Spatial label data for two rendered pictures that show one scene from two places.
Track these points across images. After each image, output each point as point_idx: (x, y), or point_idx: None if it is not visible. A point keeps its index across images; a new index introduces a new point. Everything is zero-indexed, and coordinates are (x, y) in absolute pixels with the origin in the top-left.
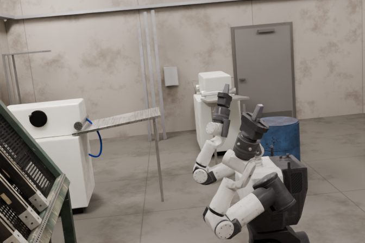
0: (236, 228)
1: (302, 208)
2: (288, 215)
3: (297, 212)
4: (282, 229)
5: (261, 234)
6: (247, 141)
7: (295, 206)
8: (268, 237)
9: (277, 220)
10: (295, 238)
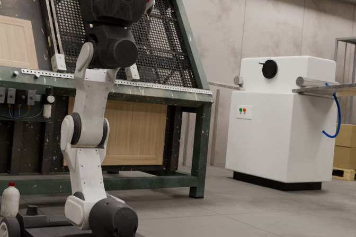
0: None
1: None
2: (95, 0)
3: None
4: (95, 19)
5: (89, 27)
6: None
7: None
8: (91, 31)
9: (88, 5)
10: (104, 34)
